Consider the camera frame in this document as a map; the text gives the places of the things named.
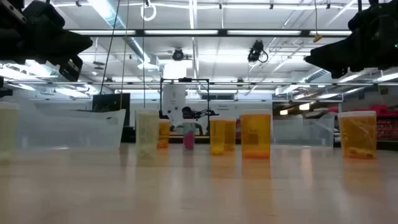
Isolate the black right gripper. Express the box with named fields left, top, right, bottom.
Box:
left=304, top=27, right=398, bottom=79

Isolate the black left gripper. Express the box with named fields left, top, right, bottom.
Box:
left=0, top=26, right=93, bottom=82

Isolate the large amber medicine bottle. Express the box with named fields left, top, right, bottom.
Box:
left=159, top=119, right=171, bottom=149
left=337, top=111, right=377, bottom=160
left=239, top=109, right=272, bottom=160

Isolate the pale yellow medicine bottle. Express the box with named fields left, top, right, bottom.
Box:
left=0, top=101, right=20, bottom=160
left=135, top=109, right=160, bottom=160

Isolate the slim amber medicine bottle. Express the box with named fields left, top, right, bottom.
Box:
left=224, top=117, right=238, bottom=152
left=209, top=116, right=226, bottom=156

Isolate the teal pink medicine bottle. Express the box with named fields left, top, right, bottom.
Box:
left=183, top=122, right=197, bottom=151

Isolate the clear plastic bin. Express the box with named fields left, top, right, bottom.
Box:
left=272, top=113, right=336, bottom=147
left=0, top=95, right=127, bottom=151

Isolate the black overhead light beam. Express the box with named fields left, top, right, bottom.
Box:
left=67, top=29, right=354, bottom=38

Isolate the red storage shelf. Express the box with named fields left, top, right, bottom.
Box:
left=328, top=104, right=398, bottom=141

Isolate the round black ceiling fixture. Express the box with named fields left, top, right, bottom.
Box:
left=172, top=47, right=185, bottom=62

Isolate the white panel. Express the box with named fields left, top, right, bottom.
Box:
left=162, top=84, right=187, bottom=127

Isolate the person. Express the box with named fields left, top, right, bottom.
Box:
left=182, top=106, right=206, bottom=136

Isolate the yellow cable with hook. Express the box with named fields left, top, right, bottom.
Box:
left=313, top=0, right=323, bottom=44

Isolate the black hanging cable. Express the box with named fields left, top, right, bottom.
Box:
left=98, top=0, right=121, bottom=95

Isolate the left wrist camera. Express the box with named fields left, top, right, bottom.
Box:
left=24, top=1, right=68, bottom=31

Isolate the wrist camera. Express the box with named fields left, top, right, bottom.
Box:
left=347, top=2, right=398, bottom=32
left=24, top=1, right=68, bottom=31

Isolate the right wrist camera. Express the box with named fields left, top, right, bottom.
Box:
left=347, top=2, right=398, bottom=32

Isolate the silver ceiling air duct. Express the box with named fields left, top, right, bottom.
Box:
left=88, top=0, right=153, bottom=68

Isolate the thin dark hanging cable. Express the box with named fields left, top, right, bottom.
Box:
left=142, top=0, right=147, bottom=110

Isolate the white cable loop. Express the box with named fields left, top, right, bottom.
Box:
left=140, top=0, right=157, bottom=22

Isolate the black overhead camera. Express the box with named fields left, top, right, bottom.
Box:
left=247, top=39, right=269, bottom=63

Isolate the black metal frame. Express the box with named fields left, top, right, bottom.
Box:
left=159, top=77, right=210, bottom=138

